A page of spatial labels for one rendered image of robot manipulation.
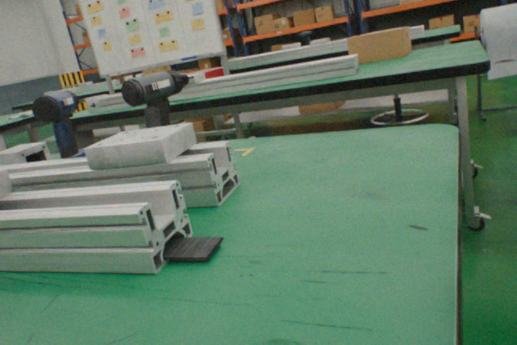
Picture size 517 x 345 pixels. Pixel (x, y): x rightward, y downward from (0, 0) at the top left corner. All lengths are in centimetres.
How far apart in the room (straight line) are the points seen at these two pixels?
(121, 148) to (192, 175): 13
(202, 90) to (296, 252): 185
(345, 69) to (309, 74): 17
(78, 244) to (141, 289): 11
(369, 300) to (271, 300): 9
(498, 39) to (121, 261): 361
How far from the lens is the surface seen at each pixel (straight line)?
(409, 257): 48
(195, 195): 69
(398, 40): 238
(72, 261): 61
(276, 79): 210
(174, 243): 58
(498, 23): 389
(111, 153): 74
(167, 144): 69
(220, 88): 224
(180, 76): 99
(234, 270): 50
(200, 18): 373
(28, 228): 65
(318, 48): 390
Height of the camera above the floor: 103
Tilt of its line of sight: 14 degrees down
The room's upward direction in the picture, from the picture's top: 12 degrees counter-clockwise
